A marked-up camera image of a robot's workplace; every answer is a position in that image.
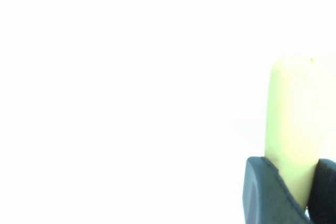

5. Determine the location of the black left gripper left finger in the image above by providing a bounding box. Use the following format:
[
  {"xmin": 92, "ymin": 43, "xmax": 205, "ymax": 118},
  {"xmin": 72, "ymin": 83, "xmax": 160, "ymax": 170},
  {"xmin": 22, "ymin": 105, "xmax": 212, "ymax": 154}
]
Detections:
[{"xmin": 241, "ymin": 156, "xmax": 313, "ymax": 224}]

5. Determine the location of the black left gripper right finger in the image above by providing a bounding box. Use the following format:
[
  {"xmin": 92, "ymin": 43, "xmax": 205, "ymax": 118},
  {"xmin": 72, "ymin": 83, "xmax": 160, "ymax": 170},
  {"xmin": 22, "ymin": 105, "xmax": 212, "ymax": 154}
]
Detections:
[{"xmin": 307, "ymin": 158, "xmax": 336, "ymax": 224}]

